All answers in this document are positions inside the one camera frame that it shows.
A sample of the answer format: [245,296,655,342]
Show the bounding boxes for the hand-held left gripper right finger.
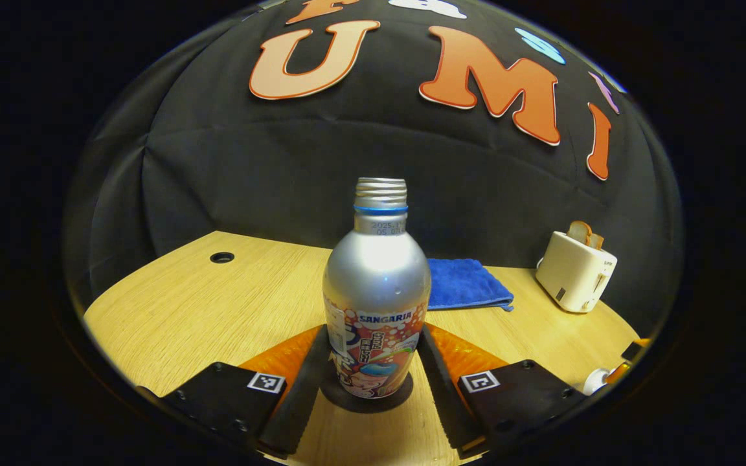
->
[417,322,587,459]

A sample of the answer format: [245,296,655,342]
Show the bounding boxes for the white toaster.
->
[535,231,618,314]

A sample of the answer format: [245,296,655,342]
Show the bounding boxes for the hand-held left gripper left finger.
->
[135,324,331,457]

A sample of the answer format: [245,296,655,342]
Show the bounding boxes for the silver water bottle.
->
[322,177,432,399]

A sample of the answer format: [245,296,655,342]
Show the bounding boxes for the dark brown round coaster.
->
[319,369,414,414]

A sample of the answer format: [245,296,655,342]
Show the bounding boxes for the white teacup lid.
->
[582,368,610,396]

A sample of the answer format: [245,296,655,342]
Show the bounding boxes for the black backdrop cloth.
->
[62,0,681,337]

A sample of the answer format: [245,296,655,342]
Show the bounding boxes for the blue folded towel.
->
[426,258,515,312]

